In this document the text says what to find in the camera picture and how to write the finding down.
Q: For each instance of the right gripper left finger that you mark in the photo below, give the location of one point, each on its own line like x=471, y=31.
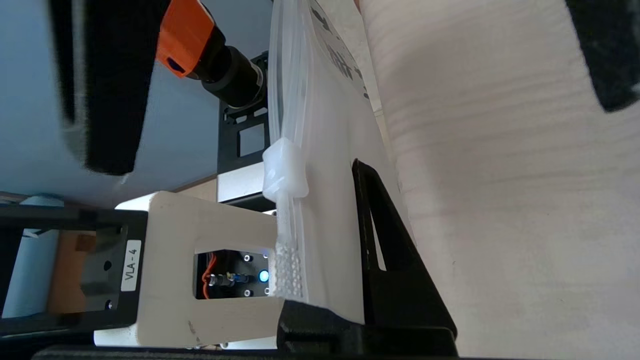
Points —
x=310, y=315

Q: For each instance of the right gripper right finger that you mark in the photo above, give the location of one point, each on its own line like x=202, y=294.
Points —
x=395, y=280

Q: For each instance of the white horse-print zipper pouch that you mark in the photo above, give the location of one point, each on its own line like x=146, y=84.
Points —
x=330, y=150

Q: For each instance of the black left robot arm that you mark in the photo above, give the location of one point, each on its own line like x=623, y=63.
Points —
x=235, y=75

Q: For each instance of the white robot chest block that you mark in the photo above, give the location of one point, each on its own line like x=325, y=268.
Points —
x=165, y=225

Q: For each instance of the black perforated robot frame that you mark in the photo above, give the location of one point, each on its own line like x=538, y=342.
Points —
x=227, y=145

